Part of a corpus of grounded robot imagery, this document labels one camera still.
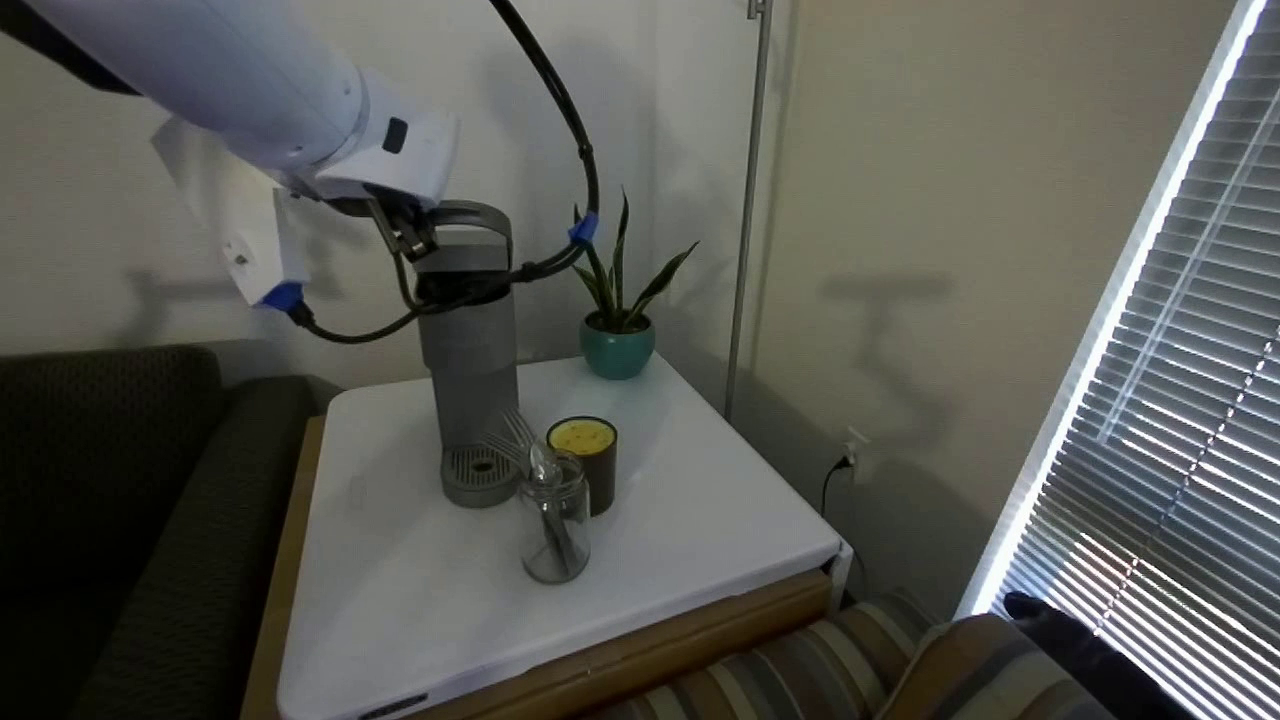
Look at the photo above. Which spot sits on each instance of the white window blinds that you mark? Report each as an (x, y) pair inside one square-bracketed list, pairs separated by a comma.
[(1172, 443)]

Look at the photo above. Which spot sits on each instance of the striped fabric armchair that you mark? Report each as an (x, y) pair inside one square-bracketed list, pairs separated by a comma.
[(824, 667)]

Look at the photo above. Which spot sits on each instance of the thin metal lamp pole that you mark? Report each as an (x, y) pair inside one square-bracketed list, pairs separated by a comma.
[(744, 212)]

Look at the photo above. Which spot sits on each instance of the white plastic board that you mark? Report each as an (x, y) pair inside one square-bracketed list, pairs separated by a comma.
[(425, 584)]

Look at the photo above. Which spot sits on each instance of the white wall outlet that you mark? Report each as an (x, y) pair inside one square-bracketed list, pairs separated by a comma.
[(852, 443)]

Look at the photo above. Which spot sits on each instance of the clear glass jar with utensils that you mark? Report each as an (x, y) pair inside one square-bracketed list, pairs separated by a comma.
[(555, 525)]

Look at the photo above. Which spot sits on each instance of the black cloth on armchair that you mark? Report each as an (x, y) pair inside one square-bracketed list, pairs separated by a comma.
[(1080, 652)]

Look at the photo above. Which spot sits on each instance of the dark candle jar yellow wax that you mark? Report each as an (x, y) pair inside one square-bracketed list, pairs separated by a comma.
[(584, 455)]

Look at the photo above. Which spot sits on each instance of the snake plant in teal pot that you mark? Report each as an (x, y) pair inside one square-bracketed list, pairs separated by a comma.
[(618, 344)]

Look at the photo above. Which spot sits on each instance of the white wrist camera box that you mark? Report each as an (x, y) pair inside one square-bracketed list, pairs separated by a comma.
[(254, 227)]

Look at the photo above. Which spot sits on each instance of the wooden side table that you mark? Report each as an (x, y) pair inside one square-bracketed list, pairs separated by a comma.
[(664, 644)]

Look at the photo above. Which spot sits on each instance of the grey pod coffee maker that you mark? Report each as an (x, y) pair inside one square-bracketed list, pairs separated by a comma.
[(470, 361)]

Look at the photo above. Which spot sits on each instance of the dark grey sofa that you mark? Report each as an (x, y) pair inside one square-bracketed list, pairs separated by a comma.
[(105, 533)]

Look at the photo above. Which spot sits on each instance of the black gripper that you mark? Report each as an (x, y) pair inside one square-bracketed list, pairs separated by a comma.
[(348, 197)]

